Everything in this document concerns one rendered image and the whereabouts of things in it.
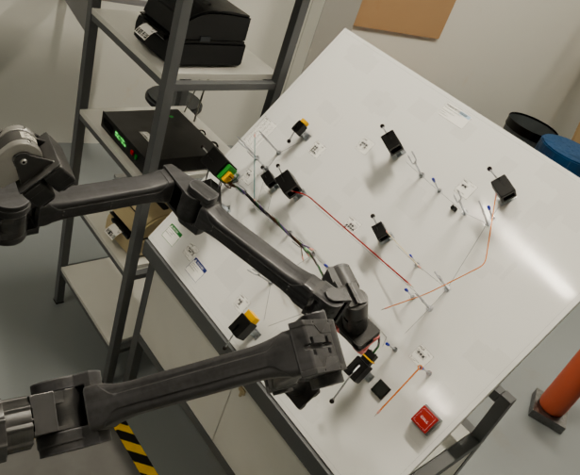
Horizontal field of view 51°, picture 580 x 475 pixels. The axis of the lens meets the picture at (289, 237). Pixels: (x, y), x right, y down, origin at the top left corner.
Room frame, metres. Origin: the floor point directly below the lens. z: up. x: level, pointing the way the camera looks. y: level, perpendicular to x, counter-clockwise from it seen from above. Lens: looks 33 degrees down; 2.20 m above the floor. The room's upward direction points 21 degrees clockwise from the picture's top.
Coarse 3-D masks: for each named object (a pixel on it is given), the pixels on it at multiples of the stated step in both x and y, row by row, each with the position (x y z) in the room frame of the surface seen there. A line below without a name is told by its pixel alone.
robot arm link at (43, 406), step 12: (36, 396) 0.50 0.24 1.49; (48, 396) 0.51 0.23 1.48; (60, 396) 0.52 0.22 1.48; (72, 396) 0.53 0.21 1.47; (36, 408) 0.49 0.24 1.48; (48, 408) 0.50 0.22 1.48; (60, 408) 0.51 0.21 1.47; (72, 408) 0.52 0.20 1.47; (84, 408) 0.53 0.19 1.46; (36, 420) 0.48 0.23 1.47; (48, 420) 0.49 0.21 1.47; (60, 420) 0.50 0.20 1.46; (72, 420) 0.51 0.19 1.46; (84, 420) 0.52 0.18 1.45; (36, 432) 0.47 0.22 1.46; (48, 432) 0.48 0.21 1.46
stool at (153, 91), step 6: (150, 90) 3.35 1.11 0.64; (156, 90) 3.38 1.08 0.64; (150, 96) 3.28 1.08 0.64; (156, 96) 3.30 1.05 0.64; (174, 96) 3.40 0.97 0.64; (150, 102) 3.24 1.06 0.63; (156, 102) 3.24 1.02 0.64; (174, 102) 3.32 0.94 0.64; (186, 102) 3.38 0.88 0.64; (192, 102) 3.41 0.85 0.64; (198, 102) 3.44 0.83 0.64; (192, 108) 3.32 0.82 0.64; (114, 174) 3.18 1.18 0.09; (120, 174) 3.21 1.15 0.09
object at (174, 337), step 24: (168, 288) 1.63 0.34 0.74; (144, 312) 1.70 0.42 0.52; (168, 312) 1.61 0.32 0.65; (144, 336) 1.68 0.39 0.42; (168, 336) 1.59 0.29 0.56; (192, 336) 1.51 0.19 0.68; (168, 360) 1.57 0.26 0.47; (192, 360) 1.49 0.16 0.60; (192, 408) 1.44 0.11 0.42; (216, 408) 1.37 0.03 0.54
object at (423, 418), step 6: (426, 408) 1.12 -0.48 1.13; (420, 414) 1.11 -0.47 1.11; (426, 414) 1.11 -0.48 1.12; (432, 414) 1.11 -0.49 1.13; (414, 420) 1.10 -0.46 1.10; (420, 420) 1.10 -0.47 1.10; (426, 420) 1.10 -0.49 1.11; (432, 420) 1.10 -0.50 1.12; (438, 420) 1.10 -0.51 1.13; (420, 426) 1.09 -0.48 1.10; (426, 426) 1.09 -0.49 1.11; (432, 426) 1.09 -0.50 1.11; (426, 432) 1.08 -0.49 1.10
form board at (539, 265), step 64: (320, 64) 2.09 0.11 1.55; (384, 64) 2.02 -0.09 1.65; (320, 128) 1.88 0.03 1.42; (448, 128) 1.77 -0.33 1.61; (256, 192) 1.75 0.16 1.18; (320, 192) 1.70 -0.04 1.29; (384, 192) 1.65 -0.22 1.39; (448, 192) 1.61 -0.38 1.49; (576, 192) 1.54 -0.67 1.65; (320, 256) 1.53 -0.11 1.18; (384, 256) 1.49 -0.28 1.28; (448, 256) 1.46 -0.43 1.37; (512, 256) 1.43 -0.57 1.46; (576, 256) 1.40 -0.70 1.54; (384, 320) 1.34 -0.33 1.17; (448, 320) 1.32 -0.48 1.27; (512, 320) 1.29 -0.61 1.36; (448, 384) 1.19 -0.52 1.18; (320, 448) 1.09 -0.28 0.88; (384, 448) 1.08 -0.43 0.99
